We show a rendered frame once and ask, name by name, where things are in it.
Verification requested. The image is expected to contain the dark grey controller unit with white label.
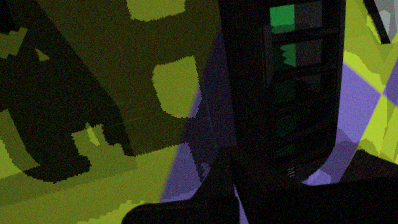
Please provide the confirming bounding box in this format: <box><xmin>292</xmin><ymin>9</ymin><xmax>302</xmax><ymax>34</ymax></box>
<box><xmin>218</xmin><ymin>0</ymin><xmax>346</xmax><ymax>182</ymax></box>

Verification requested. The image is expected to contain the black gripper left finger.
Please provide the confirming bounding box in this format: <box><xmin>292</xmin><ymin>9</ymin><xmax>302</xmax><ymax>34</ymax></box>
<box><xmin>121</xmin><ymin>147</ymin><xmax>241</xmax><ymax>224</ymax></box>

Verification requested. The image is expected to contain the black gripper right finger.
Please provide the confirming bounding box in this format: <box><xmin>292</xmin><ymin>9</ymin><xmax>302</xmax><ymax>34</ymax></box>
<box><xmin>227</xmin><ymin>146</ymin><xmax>398</xmax><ymax>224</ymax></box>

